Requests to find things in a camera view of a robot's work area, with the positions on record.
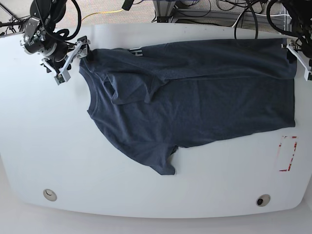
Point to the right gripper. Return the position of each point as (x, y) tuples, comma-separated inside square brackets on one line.
[(57, 58)]

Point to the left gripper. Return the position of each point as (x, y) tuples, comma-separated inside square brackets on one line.
[(292, 54)]

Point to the dark blue T-shirt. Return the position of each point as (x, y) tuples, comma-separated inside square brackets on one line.
[(151, 101)]

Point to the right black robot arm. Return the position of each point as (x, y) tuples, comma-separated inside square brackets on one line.
[(40, 30)]

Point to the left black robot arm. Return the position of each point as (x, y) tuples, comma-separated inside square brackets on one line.
[(301, 13)]

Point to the black tripod legs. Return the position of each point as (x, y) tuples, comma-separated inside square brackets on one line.
[(14, 10)]

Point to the red tape rectangle marking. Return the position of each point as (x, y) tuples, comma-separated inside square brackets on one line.
[(286, 152)]

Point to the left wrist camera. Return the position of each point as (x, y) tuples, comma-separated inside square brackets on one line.
[(308, 76)]

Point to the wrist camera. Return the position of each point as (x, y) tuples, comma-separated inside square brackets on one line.
[(308, 76), (62, 77)]

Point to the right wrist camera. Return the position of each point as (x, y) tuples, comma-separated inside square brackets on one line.
[(62, 77)]

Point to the aluminium frame stand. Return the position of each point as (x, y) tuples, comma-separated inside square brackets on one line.
[(165, 11)]

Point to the left table cable grommet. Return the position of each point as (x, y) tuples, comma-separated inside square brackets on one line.
[(50, 195)]

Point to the table cable grommet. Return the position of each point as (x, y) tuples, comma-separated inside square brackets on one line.
[(50, 195), (263, 200)]

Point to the right table cable grommet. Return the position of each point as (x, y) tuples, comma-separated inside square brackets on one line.
[(263, 200)]

